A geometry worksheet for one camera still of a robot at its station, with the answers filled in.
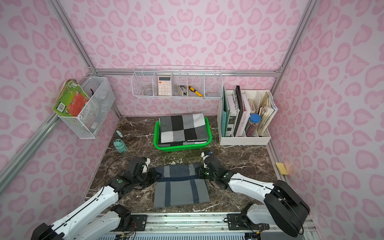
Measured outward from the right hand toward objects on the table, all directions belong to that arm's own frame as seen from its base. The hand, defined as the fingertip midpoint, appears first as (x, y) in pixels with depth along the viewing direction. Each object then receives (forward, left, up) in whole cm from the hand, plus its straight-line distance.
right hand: (194, 170), depth 84 cm
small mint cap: (+15, +42, +14) cm, 47 cm away
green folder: (+23, -17, +22) cm, 36 cm away
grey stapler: (+49, +13, +20) cm, 55 cm away
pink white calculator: (+46, +20, +24) cm, 55 cm away
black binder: (+27, -26, +23) cm, 43 cm away
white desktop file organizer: (+46, -40, +14) cm, 62 cm away
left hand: (-2, +17, +2) cm, 17 cm away
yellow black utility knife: (+45, 0, +20) cm, 49 cm away
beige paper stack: (+30, -43, +17) cm, 55 cm away
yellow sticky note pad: (+7, -55, -12) cm, 57 cm away
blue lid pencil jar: (+27, -36, +2) cm, 45 cm away
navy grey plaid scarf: (-7, +8, -2) cm, 11 cm away
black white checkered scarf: (+26, +9, +4) cm, 27 cm away
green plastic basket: (+14, +8, 0) cm, 16 cm away
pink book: (+24, -29, +19) cm, 42 cm away
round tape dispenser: (+42, +30, +22) cm, 56 cm away
